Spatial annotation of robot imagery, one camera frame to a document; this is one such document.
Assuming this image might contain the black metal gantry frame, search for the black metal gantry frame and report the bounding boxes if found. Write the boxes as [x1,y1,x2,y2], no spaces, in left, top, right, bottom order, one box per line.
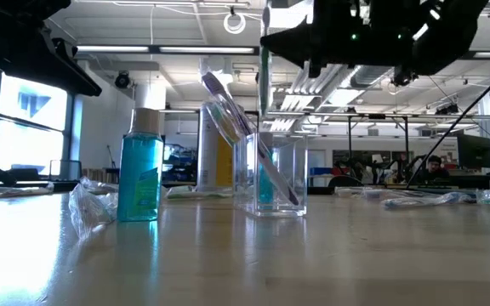
[346,112,410,162]

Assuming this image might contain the toothbrush in clear wrapper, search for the toothbrush in clear wrapper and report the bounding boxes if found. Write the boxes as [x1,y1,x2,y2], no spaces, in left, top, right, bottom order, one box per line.
[0,182,55,201]

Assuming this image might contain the person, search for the person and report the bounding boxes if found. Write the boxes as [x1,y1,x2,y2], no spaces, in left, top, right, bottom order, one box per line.
[417,155,451,184]

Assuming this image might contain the black aluminium table frame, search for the black aluminium table frame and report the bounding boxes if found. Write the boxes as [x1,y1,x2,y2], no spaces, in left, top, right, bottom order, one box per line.
[0,178,490,191]

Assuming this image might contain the blue background machine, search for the blue background machine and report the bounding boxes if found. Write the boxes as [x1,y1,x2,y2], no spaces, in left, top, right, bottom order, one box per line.
[163,143,198,183]

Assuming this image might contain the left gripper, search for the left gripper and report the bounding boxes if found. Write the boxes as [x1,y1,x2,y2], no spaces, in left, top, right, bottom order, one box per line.
[0,0,103,97]

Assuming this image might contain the black chair back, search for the black chair back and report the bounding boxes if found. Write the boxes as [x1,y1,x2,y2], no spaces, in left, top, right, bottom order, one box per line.
[328,174,365,189]

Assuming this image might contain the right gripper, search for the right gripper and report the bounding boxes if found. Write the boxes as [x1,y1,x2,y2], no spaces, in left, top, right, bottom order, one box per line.
[259,0,403,79]

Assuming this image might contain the long black cable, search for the long black cable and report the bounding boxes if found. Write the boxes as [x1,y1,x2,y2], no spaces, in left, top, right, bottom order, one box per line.
[405,53,490,190]

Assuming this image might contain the black ceiling spotlight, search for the black ceiling spotlight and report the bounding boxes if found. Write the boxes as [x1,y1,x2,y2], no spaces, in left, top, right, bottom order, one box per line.
[114,71,134,90]

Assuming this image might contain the clear acrylic holder box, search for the clear acrylic holder box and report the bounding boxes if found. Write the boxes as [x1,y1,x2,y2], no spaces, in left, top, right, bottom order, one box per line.
[232,131,309,218]

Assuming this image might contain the black ceiling track light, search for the black ceiling track light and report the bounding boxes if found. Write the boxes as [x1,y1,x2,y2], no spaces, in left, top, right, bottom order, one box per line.
[391,63,419,88]

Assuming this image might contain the silver ventilation duct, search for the silver ventilation duct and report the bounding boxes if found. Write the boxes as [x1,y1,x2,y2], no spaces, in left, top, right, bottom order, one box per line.
[346,65,395,88]

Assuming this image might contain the blue toothbrush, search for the blue toothbrush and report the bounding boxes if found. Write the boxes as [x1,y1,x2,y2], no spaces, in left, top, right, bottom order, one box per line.
[381,191,476,211]

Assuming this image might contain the white yellow wipes canister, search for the white yellow wipes canister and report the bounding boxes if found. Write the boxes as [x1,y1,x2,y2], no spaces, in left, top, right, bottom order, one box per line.
[197,101,236,192]

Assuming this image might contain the wooden shelf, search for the wooden shelf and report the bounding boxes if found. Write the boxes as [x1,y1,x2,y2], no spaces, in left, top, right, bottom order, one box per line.
[82,167,121,184]

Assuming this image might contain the black computer monitor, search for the black computer monitor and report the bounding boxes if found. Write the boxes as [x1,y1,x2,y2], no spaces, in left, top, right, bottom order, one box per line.
[456,133,490,170]

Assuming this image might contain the white coiled ceiling cable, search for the white coiled ceiling cable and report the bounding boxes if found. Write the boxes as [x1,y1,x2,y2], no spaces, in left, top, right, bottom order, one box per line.
[222,11,248,36]

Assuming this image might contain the black background robot station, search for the black background robot station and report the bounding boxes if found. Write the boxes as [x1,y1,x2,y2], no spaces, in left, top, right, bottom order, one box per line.
[333,151,420,184]

